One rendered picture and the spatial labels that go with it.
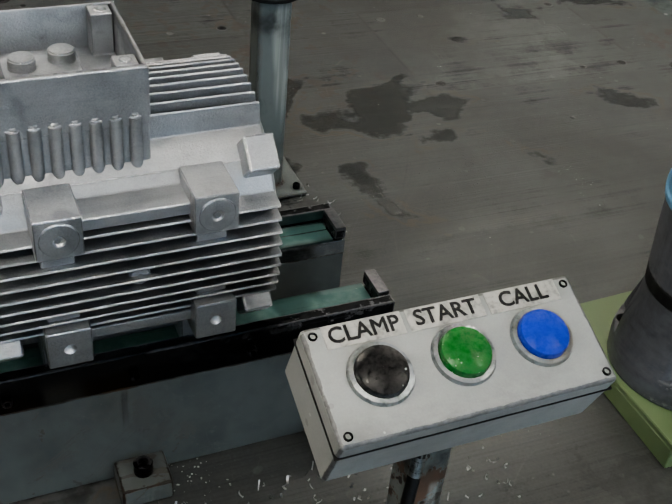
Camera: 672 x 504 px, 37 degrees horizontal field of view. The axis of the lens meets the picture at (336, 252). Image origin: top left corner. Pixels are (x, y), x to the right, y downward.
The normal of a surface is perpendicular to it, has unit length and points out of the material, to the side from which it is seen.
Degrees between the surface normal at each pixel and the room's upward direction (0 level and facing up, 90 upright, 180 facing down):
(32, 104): 90
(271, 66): 90
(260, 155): 45
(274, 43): 90
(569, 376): 21
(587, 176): 0
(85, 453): 90
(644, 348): 75
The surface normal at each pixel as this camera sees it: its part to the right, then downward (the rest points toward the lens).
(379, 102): 0.08, -0.79
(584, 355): 0.21, -0.53
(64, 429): 0.37, 0.59
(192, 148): 0.29, -0.30
